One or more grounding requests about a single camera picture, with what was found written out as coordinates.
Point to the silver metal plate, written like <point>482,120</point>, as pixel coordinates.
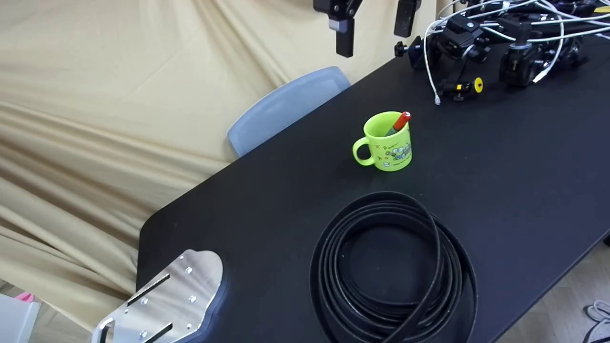
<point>176,295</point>

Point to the pink object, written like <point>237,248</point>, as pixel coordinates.
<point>26,297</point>

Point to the white box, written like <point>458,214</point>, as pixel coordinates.
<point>14,321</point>

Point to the beige cloth backdrop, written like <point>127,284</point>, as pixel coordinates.
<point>95,119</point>

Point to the green printed mug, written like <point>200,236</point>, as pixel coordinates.
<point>388,147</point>

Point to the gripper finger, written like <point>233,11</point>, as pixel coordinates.
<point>344,43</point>
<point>405,19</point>

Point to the black clamp with yellow knob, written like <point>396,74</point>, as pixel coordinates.
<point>457,40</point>

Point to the grey shoe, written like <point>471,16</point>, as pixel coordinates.
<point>599,318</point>

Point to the red capped marker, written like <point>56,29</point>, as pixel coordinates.
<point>401,121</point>

